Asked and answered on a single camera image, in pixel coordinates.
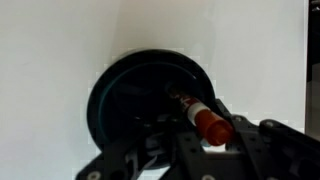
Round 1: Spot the orange capped marker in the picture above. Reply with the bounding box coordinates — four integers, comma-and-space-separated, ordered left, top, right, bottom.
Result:
166, 83, 234, 146

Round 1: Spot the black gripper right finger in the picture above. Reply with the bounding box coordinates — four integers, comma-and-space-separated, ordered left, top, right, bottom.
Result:
214, 99, 320, 180

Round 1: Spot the dark teal ceramic mug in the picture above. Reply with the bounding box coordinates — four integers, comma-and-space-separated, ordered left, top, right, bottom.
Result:
86, 49, 218, 169

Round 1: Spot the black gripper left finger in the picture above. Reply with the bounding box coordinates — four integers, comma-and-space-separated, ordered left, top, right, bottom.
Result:
75, 114, 181, 180

